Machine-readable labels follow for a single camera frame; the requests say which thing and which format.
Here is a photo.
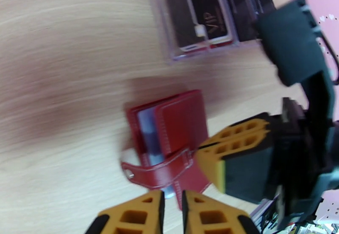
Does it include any white-edged card stack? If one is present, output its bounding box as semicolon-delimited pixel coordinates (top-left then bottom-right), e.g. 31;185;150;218
161;0;235;54

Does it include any clear acrylic card box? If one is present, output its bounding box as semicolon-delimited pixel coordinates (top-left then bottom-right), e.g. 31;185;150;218
144;0;277;62

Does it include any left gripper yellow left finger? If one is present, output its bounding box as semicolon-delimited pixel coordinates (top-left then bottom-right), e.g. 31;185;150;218
84;190;166;234

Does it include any red leather card holder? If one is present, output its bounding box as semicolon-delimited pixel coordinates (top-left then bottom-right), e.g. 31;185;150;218
120;89;214;212

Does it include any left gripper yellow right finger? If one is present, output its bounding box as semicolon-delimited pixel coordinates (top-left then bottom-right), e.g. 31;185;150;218
181;189;261;234

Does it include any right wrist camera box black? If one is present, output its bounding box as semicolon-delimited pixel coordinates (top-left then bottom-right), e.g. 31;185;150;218
255;0;327;87

